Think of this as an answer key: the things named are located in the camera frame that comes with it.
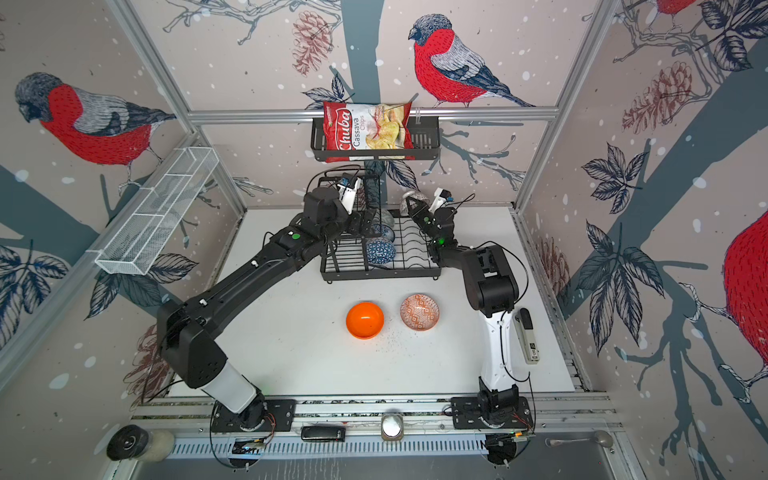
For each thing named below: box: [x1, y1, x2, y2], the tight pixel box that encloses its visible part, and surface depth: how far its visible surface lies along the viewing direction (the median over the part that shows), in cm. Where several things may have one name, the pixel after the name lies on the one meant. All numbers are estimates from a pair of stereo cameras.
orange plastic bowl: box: [346, 302, 385, 340], surface depth 88 cm
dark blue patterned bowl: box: [366, 240, 396, 265], surface depth 105 cm
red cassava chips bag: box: [323, 101, 415, 163], surface depth 90 cm
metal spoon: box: [544, 430, 614, 448], surface depth 72 cm
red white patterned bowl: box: [400, 294, 440, 331], surface depth 92 cm
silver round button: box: [381, 413, 404, 441], surface depth 66 cm
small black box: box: [300, 426, 346, 442], surface depth 70 cm
